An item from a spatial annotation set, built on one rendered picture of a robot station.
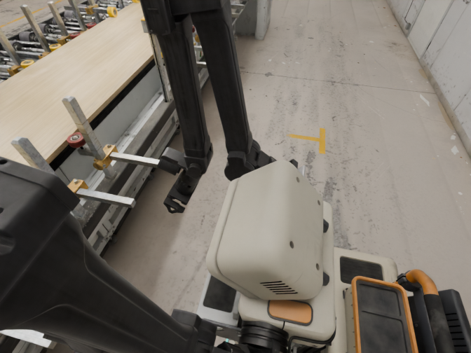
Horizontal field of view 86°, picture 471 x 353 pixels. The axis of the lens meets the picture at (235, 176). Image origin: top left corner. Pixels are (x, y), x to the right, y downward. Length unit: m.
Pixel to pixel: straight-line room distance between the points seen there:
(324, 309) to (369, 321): 0.40
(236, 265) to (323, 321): 0.18
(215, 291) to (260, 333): 0.23
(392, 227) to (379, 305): 1.42
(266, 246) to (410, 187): 2.35
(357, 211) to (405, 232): 0.35
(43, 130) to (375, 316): 1.59
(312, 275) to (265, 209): 0.12
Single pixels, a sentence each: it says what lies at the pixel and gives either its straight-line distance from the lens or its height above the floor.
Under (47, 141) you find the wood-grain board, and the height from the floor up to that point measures 0.90.
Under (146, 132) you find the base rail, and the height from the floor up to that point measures 0.70.
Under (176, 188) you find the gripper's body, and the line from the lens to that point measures 0.81.
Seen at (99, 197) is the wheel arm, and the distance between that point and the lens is 1.20.
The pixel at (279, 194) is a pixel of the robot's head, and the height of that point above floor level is 1.39.
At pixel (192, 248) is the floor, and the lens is 1.91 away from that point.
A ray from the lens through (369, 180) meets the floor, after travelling 2.52.
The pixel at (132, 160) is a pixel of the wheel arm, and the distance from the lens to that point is 1.33.
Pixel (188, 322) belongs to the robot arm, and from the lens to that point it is 0.42.
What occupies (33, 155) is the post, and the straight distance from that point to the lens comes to 1.11.
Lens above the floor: 1.71
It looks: 49 degrees down
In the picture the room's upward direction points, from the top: straight up
